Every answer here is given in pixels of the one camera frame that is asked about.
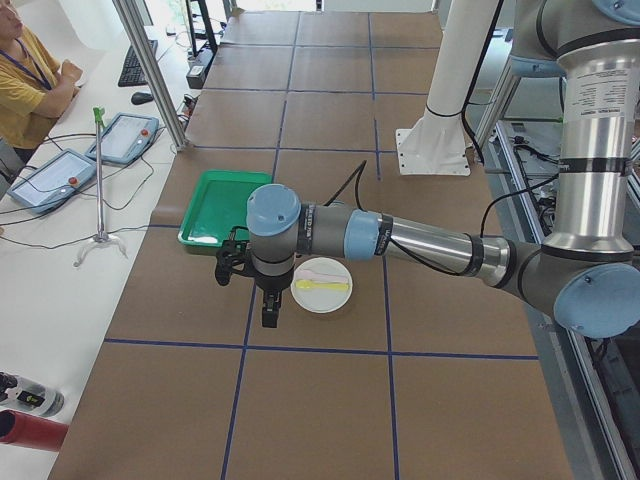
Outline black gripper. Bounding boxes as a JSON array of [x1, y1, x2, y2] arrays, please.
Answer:
[[255, 272, 293, 328]]

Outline yellow plastic spoon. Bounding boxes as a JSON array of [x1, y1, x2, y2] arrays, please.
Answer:
[[294, 279, 350, 292]]

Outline white round plate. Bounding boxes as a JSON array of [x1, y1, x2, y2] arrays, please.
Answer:
[[290, 257, 353, 314]]

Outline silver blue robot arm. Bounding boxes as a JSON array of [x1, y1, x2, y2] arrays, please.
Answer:
[[245, 1, 639, 338]]

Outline green plastic tray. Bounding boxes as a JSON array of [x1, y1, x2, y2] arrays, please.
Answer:
[[178, 170, 272, 255]]

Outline far blue teach pendant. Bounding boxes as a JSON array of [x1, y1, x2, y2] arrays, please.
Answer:
[[100, 113, 160, 166]]

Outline blue teach pendant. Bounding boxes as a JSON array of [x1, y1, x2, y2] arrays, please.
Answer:
[[100, 113, 160, 166], [8, 149, 96, 213]]

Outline black computer mouse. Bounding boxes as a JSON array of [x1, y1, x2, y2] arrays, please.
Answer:
[[130, 92, 154, 105]]

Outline near blue teach pendant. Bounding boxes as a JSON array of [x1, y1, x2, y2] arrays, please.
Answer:
[[8, 149, 96, 213]]

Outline silver reacher grabber tool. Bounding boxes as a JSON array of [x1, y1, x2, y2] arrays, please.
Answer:
[[73, 107, 127, 268]]

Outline clear water bottle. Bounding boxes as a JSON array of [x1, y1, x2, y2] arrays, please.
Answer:
[[1, 372, 65, 417]]

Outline black keyboard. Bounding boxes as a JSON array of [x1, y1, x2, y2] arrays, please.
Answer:
[[117, 45, 147, 87]]

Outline red bottle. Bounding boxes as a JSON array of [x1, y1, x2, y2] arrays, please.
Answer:
[[1, 410, 69, 452]]

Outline person in yellow shirt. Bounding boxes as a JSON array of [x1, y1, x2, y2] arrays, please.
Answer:
[[1, 1, 83, 161]]

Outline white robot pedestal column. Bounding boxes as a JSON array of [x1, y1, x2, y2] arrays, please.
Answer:
[[396, 0, 502, 176]]

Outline aluminium frame post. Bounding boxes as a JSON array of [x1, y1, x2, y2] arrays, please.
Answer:
[[112, 0, 189, 152]]

